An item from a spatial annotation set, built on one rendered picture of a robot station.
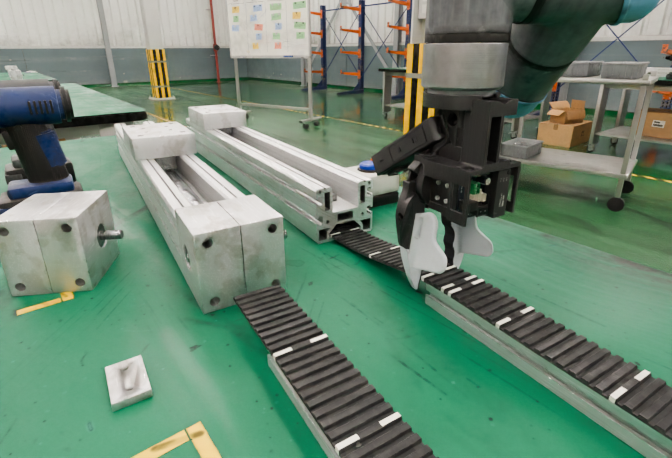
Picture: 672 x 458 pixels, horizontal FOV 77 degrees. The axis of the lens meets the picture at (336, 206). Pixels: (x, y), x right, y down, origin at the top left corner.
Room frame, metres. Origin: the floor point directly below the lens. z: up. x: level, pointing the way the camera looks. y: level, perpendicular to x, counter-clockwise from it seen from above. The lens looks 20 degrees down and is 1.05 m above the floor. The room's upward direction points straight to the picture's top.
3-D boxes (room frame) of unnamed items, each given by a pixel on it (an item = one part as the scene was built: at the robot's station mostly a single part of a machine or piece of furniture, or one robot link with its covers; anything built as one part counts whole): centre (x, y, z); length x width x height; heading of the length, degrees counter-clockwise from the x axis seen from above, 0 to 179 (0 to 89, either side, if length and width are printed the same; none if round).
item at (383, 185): (0.75, -0.06, 0.81); 0.10 x 0.08 x 0.06; 121
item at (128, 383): (0.29, 0.18, 0.78); 0.05 x 0.03 x 0.01; 32
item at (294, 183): (0.93, 0.19, 0.82); 0.80 x 0.10 x 0.09; 31
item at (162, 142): (0.83, 0.35, 0.87); 0.16 x 0.11 x 0.07; 31
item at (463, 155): (0.41, -0.12, 0.95); 0.09 x 0.08 x 0.12; 31
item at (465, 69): (0.41, -0.12, 1.03); 0.08 x 0.08 x 0.05
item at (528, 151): (3.19, -1.72, 0.50); 1.03 x 0.55 x 1.01; 50
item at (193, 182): (0.83, 0.35, 0.82); 0.80 x 0.10 x 0.09; 31
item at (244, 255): (0.46, 0.12, 0.83); 0.12 x 0.09 x 0.10; 121
